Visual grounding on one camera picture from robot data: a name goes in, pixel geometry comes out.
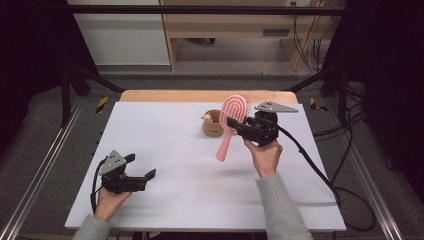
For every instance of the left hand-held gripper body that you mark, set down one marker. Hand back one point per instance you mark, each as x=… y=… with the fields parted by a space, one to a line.
x=125 y=183

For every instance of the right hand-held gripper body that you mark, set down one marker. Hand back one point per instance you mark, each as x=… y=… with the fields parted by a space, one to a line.
x=261 y=130

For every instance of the pink hairbrush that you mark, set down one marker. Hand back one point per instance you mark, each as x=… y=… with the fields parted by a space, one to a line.
x=226 y=143

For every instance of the person's left hand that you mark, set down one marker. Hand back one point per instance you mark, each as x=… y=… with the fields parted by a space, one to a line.
x=108 y=201

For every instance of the person's right hand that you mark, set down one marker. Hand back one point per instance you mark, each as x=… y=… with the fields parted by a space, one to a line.
x=266 y=158

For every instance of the yellow black tape marker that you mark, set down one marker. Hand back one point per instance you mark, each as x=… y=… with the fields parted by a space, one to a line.
x=314 y=104
x=102 y=104

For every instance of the wooden table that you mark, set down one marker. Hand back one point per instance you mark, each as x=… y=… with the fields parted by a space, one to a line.
x=173 y=96

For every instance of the light wooden desk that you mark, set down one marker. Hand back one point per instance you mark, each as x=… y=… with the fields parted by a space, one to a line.
x=226 y=25

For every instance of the white cabinet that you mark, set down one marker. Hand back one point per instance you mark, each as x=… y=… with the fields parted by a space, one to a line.
x=123 y=36

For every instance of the black curtain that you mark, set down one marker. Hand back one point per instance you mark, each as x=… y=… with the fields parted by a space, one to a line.
x=30 y=60
x=393 y=83

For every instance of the aluminium floor rail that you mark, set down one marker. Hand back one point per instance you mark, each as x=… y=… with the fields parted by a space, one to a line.
x=370 y=186
x=40 y=173

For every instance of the black metal frame stand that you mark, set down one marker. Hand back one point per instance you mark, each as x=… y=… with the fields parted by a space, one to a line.
x=342 y=96
x=65 y=100

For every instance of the black horizontal frame bar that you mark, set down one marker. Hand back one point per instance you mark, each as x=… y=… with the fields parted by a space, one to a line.
x=200 y=9

